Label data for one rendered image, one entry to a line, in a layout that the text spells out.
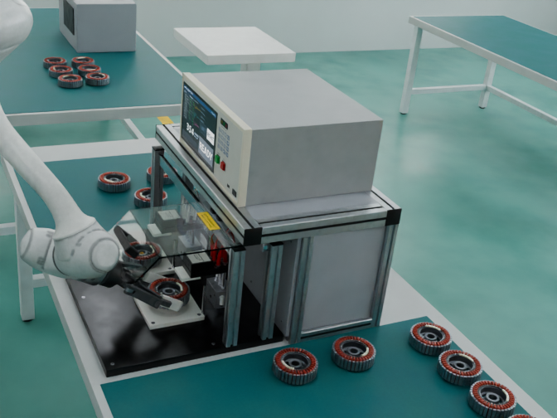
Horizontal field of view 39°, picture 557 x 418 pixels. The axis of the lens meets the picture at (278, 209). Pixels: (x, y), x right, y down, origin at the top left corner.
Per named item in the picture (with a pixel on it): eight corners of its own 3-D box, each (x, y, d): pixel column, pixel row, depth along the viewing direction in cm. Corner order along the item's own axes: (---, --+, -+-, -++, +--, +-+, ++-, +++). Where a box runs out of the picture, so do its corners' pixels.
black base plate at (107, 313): (106, 377, 187) (106, 370, 186) (52, 247, 237) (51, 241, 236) (283, 341, 207) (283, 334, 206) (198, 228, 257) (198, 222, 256)
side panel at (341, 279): (289, 345, 206) (303, 238, 191) (284, 338, 208) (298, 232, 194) (380, 326, 218) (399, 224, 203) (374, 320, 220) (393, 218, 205)
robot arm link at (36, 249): (65, 282, 195) (89, 284, 185) (7, 263, 186) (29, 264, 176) (78, 241, 198) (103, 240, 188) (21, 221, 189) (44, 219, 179)
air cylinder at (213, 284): (215, 309, 213) (215, 292, 210) (205, 294, 219) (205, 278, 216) (232, 306, 215) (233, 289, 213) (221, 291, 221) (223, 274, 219)
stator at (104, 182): (112, 177, 285) (112, 167, 283) (137, 186, 280) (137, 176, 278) (91, 187, 276) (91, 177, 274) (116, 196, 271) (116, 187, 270)
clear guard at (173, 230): (134, 283, 178) (135, 260, 175) (107, 233, 197) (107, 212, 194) (264, 262, 192) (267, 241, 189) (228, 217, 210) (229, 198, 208)
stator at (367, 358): (324, 362, 200) (326, 351, 198) (340, 340, 209) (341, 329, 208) (365, 378, 196) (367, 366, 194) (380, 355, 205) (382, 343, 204)
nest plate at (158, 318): (149, 329, 202) (149, 326, 201) (133, 298, 214) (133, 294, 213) (204, 319, 208) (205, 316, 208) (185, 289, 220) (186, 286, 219)
